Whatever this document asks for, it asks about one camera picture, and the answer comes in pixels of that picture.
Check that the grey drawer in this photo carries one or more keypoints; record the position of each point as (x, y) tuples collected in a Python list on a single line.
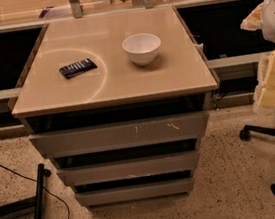
[(152, 165), (137, 192), (120, 135)]

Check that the grey drawer cabinet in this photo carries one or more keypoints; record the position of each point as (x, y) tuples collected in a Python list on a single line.
[(177, 81)]

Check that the black remote control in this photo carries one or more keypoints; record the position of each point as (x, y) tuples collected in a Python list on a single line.
[(77, 68)]

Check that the grey top drawer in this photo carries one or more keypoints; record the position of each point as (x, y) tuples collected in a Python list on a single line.
[(120, 135)]

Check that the grey bottom drawer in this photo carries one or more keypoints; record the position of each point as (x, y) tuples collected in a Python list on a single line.
[(137, 192)]

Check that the white bowl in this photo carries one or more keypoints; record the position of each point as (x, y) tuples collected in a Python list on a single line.
[(142, 48)]

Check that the black wheeled stand base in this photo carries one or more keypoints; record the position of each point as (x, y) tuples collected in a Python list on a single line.
[(35, 202)]

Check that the grey middle drawer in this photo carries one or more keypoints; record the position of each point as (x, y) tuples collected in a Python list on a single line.
[(152, 165)]

